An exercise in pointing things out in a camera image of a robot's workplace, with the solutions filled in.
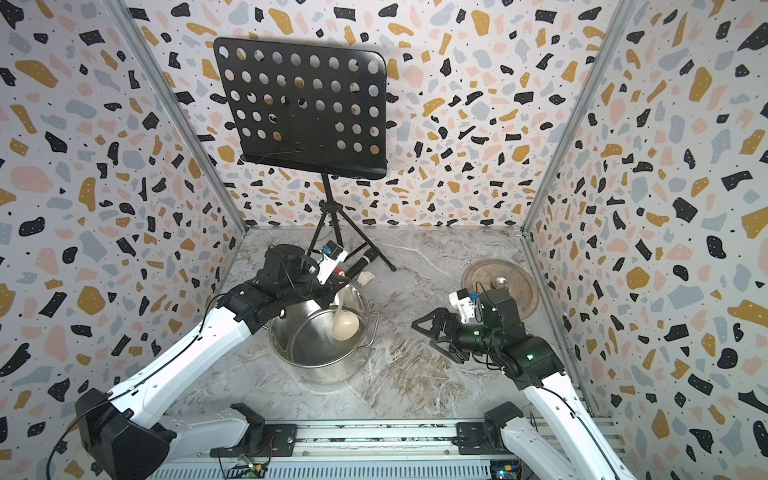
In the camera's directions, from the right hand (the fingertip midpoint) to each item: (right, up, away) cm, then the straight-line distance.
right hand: (421, 337), depth 65 cm
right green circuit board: (+21, -34, +6) cm, 40 cm away
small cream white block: (-18, +10, +38) cm, 43 cm away
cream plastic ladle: (-22, -3, +25) cm, 33 cm away
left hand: (-18, +12, +9) cm, 23 cm away
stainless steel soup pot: (-35, -11, +28) cm, 47 cm away
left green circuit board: (-41, -34, +6) cm, 54 cm away
